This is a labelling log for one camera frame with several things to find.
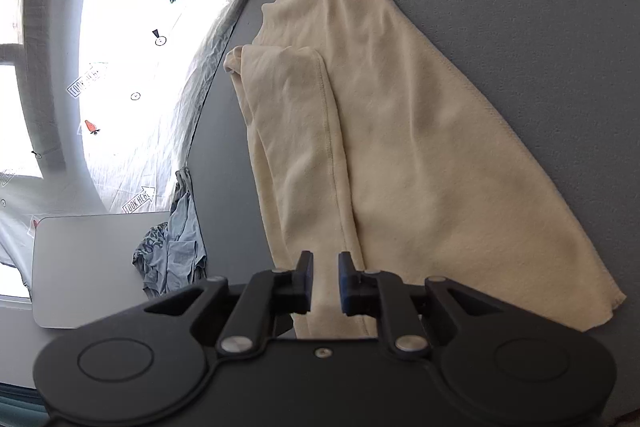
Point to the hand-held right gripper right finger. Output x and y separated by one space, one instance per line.
344 282

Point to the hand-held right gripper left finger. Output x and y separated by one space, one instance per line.
309 279

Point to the beige long-sleeve shirt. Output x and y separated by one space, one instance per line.
400 117

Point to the grey crumpled garment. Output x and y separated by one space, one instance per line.
175 247

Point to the white flat board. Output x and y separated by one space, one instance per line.
85 272

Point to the white printed sheet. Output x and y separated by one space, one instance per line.
135 67

